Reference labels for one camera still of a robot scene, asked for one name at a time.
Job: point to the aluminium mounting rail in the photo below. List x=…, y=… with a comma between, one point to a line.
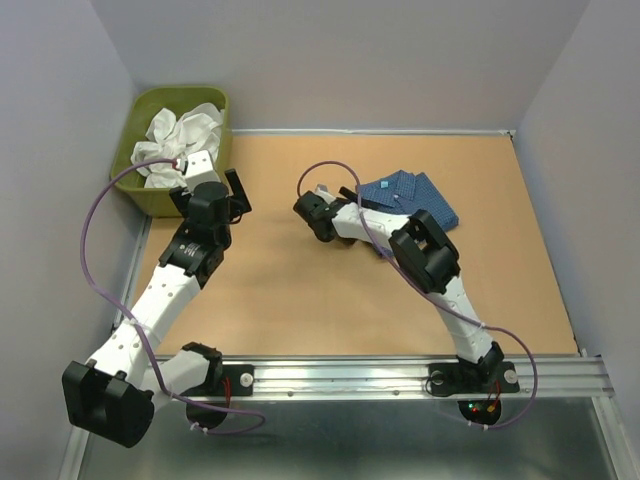
x=347, y=333

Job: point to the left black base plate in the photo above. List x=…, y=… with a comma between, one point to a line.
x=235, y=380

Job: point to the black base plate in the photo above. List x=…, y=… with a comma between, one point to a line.
x=446, y=379
x=235, y=380

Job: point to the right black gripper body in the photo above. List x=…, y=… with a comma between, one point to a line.
x=319, y=237

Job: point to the blue checkered long sleeve shirt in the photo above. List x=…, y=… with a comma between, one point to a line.
x=404, y=193

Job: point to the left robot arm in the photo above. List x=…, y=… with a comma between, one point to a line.
x=117, y=391

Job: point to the green plastic bin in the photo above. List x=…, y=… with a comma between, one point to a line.
x=179, y=99

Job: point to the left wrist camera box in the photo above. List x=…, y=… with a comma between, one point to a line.
x=196, y=168

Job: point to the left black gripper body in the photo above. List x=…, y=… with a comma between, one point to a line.
x=180, y=196

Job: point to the white crumpled shirt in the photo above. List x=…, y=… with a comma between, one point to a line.
x=170, y=137

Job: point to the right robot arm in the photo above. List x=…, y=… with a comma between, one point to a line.
x=424, y=255

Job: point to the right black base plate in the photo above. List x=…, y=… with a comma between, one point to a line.
x=446, y=379

